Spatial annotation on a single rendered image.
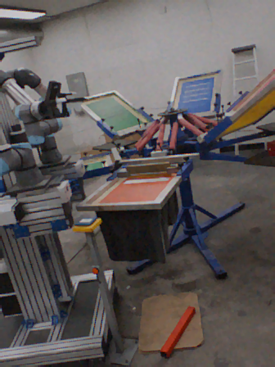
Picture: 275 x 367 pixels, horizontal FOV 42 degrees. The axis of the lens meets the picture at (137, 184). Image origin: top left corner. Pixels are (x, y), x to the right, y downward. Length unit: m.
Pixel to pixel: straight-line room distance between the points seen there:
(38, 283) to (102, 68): 5.40
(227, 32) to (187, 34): 0.66
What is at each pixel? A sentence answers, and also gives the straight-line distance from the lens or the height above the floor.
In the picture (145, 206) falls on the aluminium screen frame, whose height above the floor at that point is 0.98.
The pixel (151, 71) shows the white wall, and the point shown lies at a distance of 6.94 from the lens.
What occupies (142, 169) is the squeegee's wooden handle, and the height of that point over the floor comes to 1.03.
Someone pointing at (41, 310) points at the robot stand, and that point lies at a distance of 2.68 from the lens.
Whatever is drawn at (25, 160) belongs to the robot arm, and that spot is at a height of 1.40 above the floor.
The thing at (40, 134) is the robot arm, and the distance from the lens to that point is 1.77.
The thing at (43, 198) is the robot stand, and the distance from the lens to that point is 2.06.
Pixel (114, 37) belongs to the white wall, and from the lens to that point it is 7.18.
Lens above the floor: 1.74
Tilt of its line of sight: 17 degrees down
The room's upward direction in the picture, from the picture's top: 12 degrees counter-clockwise
